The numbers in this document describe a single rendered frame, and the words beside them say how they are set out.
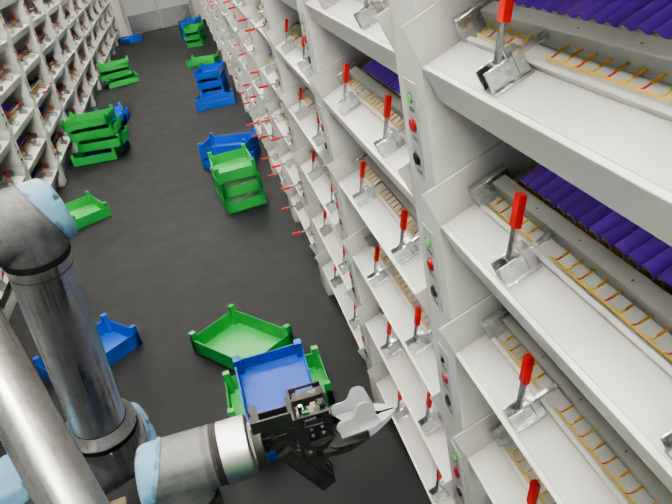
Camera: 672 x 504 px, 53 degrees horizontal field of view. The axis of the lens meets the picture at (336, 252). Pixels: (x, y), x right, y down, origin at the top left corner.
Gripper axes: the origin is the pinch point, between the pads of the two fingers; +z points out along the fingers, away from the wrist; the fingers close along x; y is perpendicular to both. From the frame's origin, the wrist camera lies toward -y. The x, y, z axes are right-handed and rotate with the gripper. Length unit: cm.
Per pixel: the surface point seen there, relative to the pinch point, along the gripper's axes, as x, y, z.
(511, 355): -11.5, 14.3, 15.3
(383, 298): 42.1, -7.3, 11.0
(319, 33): 65, 45, 11
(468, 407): -5.3, 1.9, 11.0
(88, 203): 298, -61, -95
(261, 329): 123, -59, -17
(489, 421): -5.6, -1.7, 13.9
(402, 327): 30.1, -7.1, 11.3
